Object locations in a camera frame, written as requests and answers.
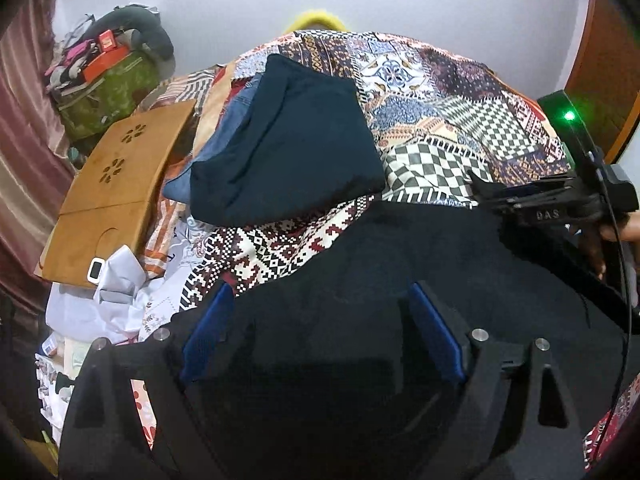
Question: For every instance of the green fabric bag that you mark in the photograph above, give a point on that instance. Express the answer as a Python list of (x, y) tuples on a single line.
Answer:
[(90, 109)]

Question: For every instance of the black pants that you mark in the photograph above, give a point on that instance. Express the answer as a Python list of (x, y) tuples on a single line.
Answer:
[(309, 382)]

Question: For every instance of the yellow round object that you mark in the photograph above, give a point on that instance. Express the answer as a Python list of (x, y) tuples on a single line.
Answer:
[(317, 19)]

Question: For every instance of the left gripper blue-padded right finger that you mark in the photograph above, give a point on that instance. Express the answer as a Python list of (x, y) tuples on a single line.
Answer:
[(436, 345)]

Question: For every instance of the folded blue jeans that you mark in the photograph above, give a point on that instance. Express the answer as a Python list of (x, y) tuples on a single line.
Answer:
[(179, 188)]

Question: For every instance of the small white device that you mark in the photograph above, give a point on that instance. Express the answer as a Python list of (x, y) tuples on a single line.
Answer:
[(95, 269)]

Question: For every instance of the wooden lap desk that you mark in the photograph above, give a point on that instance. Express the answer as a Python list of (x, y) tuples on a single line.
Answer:
[(111, 198)]

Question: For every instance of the striped maroon curtain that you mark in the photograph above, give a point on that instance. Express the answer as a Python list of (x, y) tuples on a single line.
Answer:
[(35, 175)]

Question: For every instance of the orange box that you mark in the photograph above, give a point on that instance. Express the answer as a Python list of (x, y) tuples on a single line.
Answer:
[(103, 62)]

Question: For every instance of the white crumpled cloth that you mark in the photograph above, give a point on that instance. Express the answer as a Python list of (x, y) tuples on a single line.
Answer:
[(113, 309)]

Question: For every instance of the right hand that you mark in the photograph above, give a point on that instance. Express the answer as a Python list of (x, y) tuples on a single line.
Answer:
[(594, 240)]

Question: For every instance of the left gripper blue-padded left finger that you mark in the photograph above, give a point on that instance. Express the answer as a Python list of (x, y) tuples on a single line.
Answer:
[(208, 332)]

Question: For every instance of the folded dark teal garment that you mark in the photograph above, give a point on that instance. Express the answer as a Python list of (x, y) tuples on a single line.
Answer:
[(303, 144)]

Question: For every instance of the wooden door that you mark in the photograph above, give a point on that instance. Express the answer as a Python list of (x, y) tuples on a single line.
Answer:
[(604, 81)]

